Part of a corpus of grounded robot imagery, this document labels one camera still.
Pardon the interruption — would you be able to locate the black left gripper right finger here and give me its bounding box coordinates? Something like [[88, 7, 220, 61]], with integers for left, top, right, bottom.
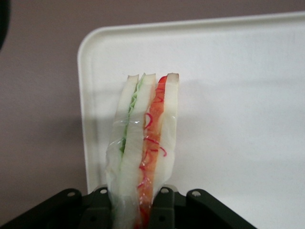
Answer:
[[149, 185, 179, 229]]

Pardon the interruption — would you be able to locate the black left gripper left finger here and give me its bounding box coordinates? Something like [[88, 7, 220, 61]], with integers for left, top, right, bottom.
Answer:
[[87, 186, 113, 229]]

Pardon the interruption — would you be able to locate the triangle sandwich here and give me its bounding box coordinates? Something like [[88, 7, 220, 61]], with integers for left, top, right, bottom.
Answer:
[[104, 72, 181, 229]]

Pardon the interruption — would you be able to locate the cream plastic tray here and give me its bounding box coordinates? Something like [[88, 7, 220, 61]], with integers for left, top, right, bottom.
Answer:
[[76, 10, 305, 229]]

